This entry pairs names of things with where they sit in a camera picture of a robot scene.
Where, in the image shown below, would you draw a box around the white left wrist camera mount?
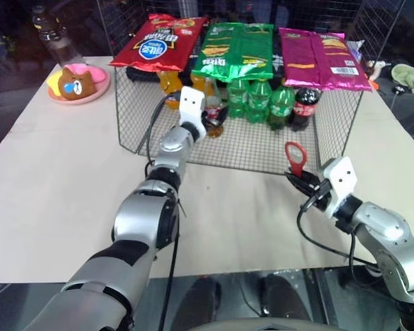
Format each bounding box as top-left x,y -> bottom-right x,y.
177,86 -> 207,142

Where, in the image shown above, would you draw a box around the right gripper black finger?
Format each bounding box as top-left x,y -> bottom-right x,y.
284,172 -> 313,198
297,170 -> 322,188

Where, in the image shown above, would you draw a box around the magenta chip bag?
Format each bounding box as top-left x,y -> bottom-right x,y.
278,27 -> 373,92

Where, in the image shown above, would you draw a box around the black cola bottle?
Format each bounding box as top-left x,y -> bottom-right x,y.
289,87 -> 323,133

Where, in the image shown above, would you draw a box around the brown bear plush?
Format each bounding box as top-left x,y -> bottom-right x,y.
57,67 -> 99,101

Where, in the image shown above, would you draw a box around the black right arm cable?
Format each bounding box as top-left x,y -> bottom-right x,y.
296,185 -> 380,287

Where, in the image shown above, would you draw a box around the black bag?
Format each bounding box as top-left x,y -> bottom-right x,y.
126,66 -> 161,83

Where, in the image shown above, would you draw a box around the pink plate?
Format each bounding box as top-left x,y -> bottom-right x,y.
47,63 -> 110,106

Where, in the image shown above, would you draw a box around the green chip bag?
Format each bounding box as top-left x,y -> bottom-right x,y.
190,22 -> 275,83

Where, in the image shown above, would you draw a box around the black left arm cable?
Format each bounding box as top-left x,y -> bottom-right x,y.
137,93 -> 190,331

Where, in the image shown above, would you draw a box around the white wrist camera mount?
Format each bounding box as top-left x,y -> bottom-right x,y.
177,86 -> 207,142
318,156 -> 359,220

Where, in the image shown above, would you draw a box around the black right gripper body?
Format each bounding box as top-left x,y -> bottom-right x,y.
305,178 -> 333,212

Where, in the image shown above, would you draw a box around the green soda bottle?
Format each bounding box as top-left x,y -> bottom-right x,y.
246,79 -> 273,123
267,81 -> 296,130
227,79 -> 251,118

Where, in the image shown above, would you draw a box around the red chip bag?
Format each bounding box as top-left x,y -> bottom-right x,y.
109,13 -> 209,72

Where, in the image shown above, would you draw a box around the green plush toy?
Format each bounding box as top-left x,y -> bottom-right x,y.
391,64 -> 414,94

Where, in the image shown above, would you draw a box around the black wire mesh rack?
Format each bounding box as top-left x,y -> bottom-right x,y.
96,0 -> 406,175

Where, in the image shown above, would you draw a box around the clear plastic water bottle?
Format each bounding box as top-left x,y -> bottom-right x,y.
30,5 -> 87,66

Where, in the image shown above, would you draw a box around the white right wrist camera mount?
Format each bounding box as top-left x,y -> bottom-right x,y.
318,156 -> 359,220

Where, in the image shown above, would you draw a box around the orange soda bottle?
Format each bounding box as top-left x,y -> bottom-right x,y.
191,74 -> 222,105
158,70 -> 182,110

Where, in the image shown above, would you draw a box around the glass bottle with red label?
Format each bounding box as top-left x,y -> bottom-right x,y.
205,98 -> 226,139

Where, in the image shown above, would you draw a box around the white blue snack packet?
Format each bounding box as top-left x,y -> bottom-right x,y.
346,39 -> 366,62

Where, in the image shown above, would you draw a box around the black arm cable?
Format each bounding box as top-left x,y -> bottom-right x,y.
137,93 -> 190,331
296,185 -> 380,287

